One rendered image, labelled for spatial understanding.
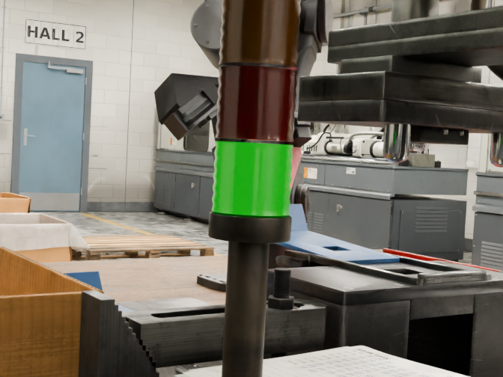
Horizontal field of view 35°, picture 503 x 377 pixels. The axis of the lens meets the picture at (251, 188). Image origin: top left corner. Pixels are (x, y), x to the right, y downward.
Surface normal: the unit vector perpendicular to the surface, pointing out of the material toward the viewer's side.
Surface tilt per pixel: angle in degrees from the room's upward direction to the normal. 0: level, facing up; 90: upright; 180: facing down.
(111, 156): 90
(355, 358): 0
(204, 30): 73
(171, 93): 91
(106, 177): 90
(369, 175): 90
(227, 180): 104
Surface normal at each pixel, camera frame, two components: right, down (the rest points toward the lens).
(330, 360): 0.05, -1.00
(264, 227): 0.35, 0.07
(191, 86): 0.51, -0.36
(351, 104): -0.83, -0.01
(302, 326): 0.55, 0.07
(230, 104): -0.60, 0.26
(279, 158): 0.57, 0.32
